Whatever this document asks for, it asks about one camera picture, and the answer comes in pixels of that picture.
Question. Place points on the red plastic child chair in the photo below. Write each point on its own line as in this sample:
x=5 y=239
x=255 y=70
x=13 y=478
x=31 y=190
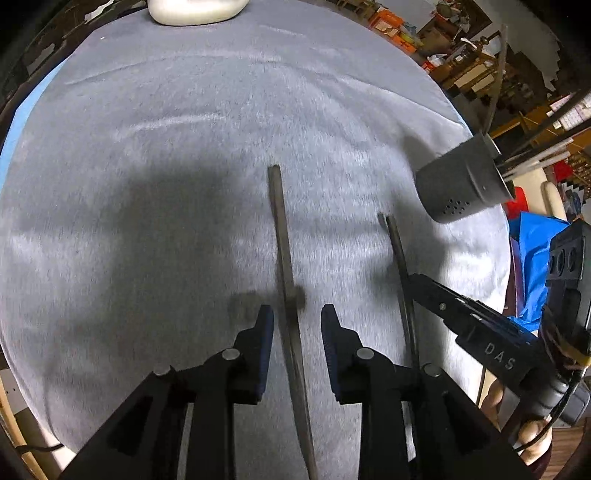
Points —
x=517 y=205

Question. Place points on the dark chopstick four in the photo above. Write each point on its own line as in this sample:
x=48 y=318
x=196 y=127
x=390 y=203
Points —
x=551 y=146

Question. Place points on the dark chopstick one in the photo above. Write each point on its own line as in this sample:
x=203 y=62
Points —
x=498 y=81

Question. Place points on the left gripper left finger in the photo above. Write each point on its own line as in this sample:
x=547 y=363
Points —
x=249 y=371

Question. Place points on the dark chopstick six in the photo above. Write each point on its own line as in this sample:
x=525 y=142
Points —
x=407 y=308

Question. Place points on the orange cardboard box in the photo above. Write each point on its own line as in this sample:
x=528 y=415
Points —
x=386 y=22

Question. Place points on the dark chopstick three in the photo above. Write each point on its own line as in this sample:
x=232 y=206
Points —
x=537 y=163

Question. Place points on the dark chopstick five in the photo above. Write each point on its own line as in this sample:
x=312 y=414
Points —
x=292 y=332

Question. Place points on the grey metal utensil cup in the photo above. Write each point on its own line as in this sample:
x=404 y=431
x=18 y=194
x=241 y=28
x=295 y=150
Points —
x=463 y=181

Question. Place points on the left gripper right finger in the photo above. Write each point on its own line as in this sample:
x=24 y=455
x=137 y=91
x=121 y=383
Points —
x=349 y=375

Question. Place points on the white bowl with plastic bag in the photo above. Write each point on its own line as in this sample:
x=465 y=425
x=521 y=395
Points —
x=194 y=12

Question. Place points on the dark chopstick seven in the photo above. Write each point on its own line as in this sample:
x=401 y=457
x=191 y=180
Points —
x=579 y=143

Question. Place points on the person right hand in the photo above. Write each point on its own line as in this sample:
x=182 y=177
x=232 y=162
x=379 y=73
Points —
x=529 y=431

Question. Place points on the dark chopstick two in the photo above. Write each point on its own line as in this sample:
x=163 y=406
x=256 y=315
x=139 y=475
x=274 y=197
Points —
x=541 y=124

